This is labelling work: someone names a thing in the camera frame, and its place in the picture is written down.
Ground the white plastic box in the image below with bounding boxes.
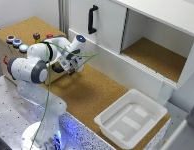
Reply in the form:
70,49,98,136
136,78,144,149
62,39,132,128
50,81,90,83
93,87,169,150

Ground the white cabinet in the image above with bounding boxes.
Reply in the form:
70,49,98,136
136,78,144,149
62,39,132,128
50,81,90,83
65,0,194,108

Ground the red button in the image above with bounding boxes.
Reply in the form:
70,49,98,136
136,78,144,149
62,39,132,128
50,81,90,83
5,34,16,45

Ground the black door handle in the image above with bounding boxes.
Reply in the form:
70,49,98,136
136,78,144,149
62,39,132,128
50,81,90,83
87,4,100,36

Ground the wooden drawer box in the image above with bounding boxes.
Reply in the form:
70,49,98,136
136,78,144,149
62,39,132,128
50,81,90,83
0,16,85,85

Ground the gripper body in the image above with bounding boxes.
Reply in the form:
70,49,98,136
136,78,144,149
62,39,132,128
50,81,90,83
60,53,86,77

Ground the purple block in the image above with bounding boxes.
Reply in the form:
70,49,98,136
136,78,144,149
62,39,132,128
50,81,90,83
32,32,42,41

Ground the blue button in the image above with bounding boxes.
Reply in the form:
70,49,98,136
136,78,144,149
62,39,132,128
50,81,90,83
11,38,23,49

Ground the white sliding door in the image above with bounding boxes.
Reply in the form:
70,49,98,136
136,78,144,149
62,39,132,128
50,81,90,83
69,0,128,55

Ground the yellow block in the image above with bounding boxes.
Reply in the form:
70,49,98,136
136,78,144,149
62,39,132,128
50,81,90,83
34,38,43,45

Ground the green cable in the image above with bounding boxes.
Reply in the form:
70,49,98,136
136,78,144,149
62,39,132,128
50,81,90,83
29,41,99,150

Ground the green button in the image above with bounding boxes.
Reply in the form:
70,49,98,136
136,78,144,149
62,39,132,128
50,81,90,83
17,43,30,55

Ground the black drawer handle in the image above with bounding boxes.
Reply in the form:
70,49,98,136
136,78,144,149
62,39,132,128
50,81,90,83
50,62,67,75

